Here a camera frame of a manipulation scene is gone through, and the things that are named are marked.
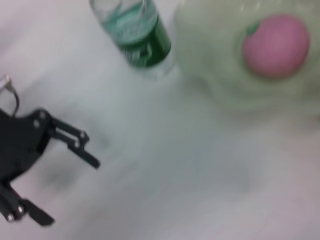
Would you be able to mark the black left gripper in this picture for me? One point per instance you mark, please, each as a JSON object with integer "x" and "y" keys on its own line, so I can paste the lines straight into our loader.
{"x": 20, "y": 140}

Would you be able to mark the clear green-label water bottle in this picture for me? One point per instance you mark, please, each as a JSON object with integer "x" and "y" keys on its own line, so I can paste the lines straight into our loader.
{"x": 140, "y": 40}

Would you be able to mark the pink toy peach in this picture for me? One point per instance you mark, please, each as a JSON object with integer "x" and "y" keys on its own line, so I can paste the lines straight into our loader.
{"x": 275, "y": 45}

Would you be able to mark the pale green glass fruit plate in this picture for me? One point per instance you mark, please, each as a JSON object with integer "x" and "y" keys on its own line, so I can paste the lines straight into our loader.
{"x": 212, "y": 50}

